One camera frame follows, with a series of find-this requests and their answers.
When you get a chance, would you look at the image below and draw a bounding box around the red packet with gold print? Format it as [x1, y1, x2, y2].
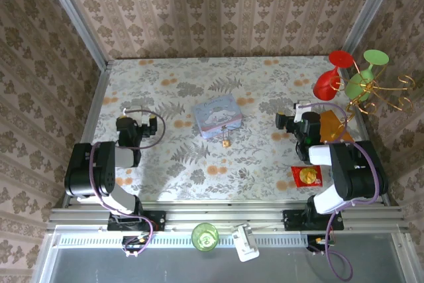
[291, 164, 323, 189]

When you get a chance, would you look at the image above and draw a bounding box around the slotted grey cable duct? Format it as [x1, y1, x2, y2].
[56, 232, 309, 248]

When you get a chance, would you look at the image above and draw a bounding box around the pastel cartoon tin box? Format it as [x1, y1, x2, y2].
[192, 94, 244, 140]

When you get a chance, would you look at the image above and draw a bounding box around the aluminium corner post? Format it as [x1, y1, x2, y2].
[38, 0, 113, 70]
[342, 0, 404, 54]

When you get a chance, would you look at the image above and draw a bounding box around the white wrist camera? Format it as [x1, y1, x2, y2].
[123, 106, 150, 127]
[294, 99, 314, 122]

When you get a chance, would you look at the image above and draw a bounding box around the aluminium side rail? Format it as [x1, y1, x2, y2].
[352, 109, 369, 146]
[80, 60, 115, 147]

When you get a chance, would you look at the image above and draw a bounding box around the orange wooden board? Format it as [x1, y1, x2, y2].
[319, 109, 353, 145]

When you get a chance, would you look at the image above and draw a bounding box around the floral table mat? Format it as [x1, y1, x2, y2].
[86, 56, 387, 203]

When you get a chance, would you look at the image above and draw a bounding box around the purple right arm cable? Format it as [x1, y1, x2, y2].
[299, 102, 381, 282]

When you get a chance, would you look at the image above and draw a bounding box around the red plastic wine glass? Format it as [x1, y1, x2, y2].
[313, 50, 354, 102]

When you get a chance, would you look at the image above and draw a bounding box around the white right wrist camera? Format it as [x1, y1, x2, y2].
[294, 99, 314, 122]

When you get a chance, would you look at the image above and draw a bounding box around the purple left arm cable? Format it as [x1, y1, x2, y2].
[88, 107, 166, 258]

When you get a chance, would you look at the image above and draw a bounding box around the green plastic wine glass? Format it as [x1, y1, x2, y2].
[344, 49, 390, 103]

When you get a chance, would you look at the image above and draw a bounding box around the green transparent cup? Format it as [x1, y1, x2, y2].
[191, 222, 220, 251]

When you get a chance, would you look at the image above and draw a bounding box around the gold wire glass rack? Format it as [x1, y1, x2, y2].
[329, 59, 417, 141]

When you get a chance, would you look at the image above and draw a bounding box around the aluminium frame rail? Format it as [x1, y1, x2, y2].
[46, 200, 411, 233]

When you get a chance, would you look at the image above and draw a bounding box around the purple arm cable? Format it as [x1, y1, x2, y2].
[88, 107, 166, 258]
[299, 102, 381, 282]

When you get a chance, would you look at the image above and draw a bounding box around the black power connector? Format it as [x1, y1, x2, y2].
[307, 235, 336, 256]
[121, 235, 149, 258]

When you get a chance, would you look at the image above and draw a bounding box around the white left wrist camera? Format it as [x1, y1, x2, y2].
[123, 106, 150, 127]

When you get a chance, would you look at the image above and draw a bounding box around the grey metal shelf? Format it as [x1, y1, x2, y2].
[32, 229, 424, 283]

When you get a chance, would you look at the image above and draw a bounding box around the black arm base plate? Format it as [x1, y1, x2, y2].
[107, 210, 167, 233]
[282, 209, 345, 231]

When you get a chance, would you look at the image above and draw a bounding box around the white plastic bracket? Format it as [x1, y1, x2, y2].
[231, 223, 260, 262]

